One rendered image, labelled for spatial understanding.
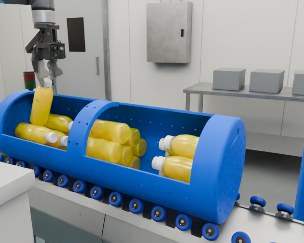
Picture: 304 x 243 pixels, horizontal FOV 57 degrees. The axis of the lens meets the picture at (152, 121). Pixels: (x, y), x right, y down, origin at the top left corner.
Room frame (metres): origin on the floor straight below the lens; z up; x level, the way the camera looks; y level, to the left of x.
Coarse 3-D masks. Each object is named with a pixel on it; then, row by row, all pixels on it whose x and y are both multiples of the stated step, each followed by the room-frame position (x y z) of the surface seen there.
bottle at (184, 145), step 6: (174, 138) 0.75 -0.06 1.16; (180, 138) 0.73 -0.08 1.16; (186, 138) 0.73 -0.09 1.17; (192, 138) 0.72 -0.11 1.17; (198, 138) 0.72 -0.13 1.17; (174, 144) 0.73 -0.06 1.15; (180, 144) 0.72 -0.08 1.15; (186, 144) 0.71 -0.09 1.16; (192, 144) 0.71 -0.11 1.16; (174, 150) 0.73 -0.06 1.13; (180, 150) 0.72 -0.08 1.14; (186, 150) 0.71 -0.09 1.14; (192, 150) 0.70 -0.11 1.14; (186, 156) 0.71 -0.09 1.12; (192, 156) 0.70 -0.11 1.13
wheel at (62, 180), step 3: (60, 177) 0.88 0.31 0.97; (63, 177) 0.87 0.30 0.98; (66, 177) 0.87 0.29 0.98; (57, 180) 0.87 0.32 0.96; (60, 180) 0.87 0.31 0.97; (63, 180) 0.87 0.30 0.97; (66, 180) 0.86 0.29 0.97; (69, 180) 0.87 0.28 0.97; (57, 183) 0.87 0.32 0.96; (60, 183) 0.86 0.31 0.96; (63, 183) 0.86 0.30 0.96; (66, 183) 0.86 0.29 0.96; (60, 186) 0.86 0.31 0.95; (63, 186) 0.85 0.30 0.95; (66, 186) 0.86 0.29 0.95
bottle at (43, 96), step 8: (40, 88) 1.02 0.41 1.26; (48, 88) 1.02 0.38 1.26; (40, 96) 1.01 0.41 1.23; (48, 96) 1.02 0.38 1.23; (32, 104) 1.03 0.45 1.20; (40, 104) 1.01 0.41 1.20; (48, 104) 1.03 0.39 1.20; (32, 112) 1.03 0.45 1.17; (40, 112) 1.02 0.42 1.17; (48, 112) 1.05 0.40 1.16; (32, 120) 1.03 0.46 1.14; (40, 120) 1.03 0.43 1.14
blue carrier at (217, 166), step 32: (32, 96) 1.16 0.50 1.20; (64, 96) 1.06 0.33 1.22; (0, 128) 0.98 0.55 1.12; (160, 128) 0.94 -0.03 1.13; (192, 128) 0.88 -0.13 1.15; (224, 128) 0.64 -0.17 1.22; (32, 160) 0.92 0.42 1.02; (64, 160) 0.81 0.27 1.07; (96, 160) 0.74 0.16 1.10; (224, 160) 0.60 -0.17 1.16; (128, 192) 0.72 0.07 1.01; (160, 192) 0.64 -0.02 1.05; (192, 192) 0.59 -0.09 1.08; (224, 192) 0.62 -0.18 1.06
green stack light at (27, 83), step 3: (24, 81) 1.64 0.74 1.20; (27, 81) 1.62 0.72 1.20; (30, 81) 1.63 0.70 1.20; (33, 81) 1.64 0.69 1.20; (27, 84) 1.62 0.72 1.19; (30, 84) 1.63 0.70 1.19; (33, 84) 1.64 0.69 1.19; (27, 87) 1.62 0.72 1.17; (30, 87) 1.63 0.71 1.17; (33, 87) 1.64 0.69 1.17; (36, 87) 1.66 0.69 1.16
